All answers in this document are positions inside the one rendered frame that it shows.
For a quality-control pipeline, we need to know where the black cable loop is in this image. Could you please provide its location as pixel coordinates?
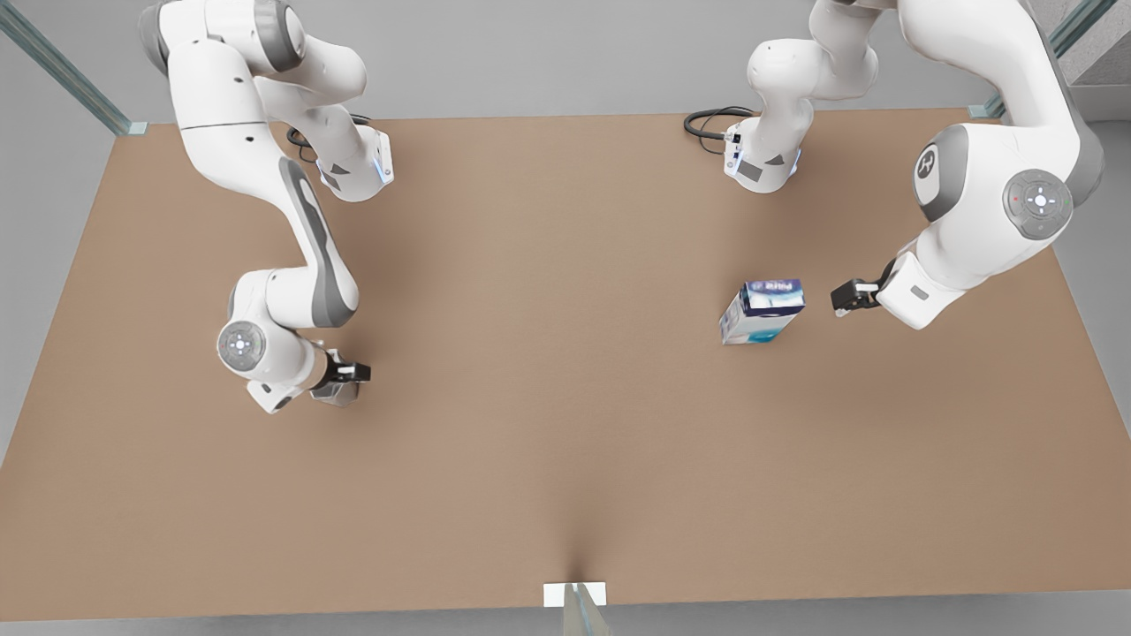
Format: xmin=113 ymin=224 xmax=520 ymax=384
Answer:
xmin=285 ymin=113 xmax=373 ymax=164
xmin=683 ymin=106 xmax=757 ymax=155

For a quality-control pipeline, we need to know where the silver frame post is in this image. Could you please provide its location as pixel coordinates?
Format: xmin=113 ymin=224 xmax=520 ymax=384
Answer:
xmin=0 ymin=0 xmax=148 ymax=136
xmin=968 ymin=0 xmax=1118 ymax=119
xmin=543 ymin=581 xmax=611 ymax=636

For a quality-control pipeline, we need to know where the blue and white carton box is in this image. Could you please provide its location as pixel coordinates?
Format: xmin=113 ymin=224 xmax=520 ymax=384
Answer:
xmin=718 ymin=279 xmax=806 ymax=346

